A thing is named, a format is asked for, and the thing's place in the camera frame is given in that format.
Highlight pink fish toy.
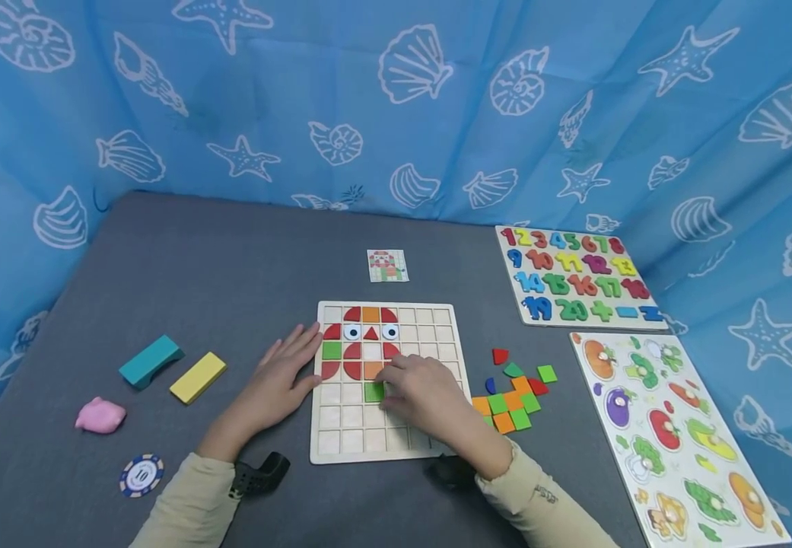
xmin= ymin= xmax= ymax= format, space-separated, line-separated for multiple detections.
xmin=74 ymin=396 xmax=128 ymax=435

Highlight blue and white poker chip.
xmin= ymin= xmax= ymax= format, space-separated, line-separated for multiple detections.
xmin=119 ymin=454 xmax=165 ymax=499

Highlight black wrist band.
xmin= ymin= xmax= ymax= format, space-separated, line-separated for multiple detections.
xmin=425 ymin=453 xmax=479 ymax=490
xmin=229 ymin=451 xmax=292 ymax=500

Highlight pile of loose colourful pieces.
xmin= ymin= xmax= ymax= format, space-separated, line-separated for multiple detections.
xmin=471 ymin=348 xmax=560 ymax=435

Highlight small pattern card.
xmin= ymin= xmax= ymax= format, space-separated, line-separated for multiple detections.
xmin=367 ymin=249 xmax=410 ymax=283

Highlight person's left forearm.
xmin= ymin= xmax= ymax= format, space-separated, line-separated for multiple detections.
xmin=129 ymin=416 xmax=264 ymax=548

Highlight person's right forearm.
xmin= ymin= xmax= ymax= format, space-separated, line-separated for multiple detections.
xmin=459 ymin=431 xmax=620 ymax=548

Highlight person's left hand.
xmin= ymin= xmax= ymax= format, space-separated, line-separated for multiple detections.
xmin=224 ymin=323 xmax=326 ymax=444

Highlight teal arch block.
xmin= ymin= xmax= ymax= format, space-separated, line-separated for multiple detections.
xmin=119 ymin=335 xmax=186 ymax=390

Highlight set of colourful number pieces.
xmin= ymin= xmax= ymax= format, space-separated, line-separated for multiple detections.
xmin=500 ymin=228 xmax=663 ymax=323

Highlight set of vegetable peg pieces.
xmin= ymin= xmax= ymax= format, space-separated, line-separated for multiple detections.
xmin=581 ymin=338 xmax=773 ymax=543

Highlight yellow rectangular block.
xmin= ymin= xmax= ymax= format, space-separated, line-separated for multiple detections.
xmin=169 ymin=351 xmax=227 ymax=405

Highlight person's right hand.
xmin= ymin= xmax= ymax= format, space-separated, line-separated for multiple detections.
xmin=376 ymin=354 xmax=501 ymax=467

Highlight set of fitted colourful tiles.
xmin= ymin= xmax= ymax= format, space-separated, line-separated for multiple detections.
xmin=320 ymin=306 xmax=403 ymax=382

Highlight number puzzle board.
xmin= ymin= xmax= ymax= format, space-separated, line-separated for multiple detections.
xmin=495 ymin=225 xmax=670 ymax=333

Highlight vegetable peg puzzle board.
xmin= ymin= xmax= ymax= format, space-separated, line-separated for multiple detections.
xmin=568 ymin=331 xmax=792 ymax=548

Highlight wooden grid puzzle board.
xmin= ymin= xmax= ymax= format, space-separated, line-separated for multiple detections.
xmin=309 ymin=301 xmax=473 ymax=465

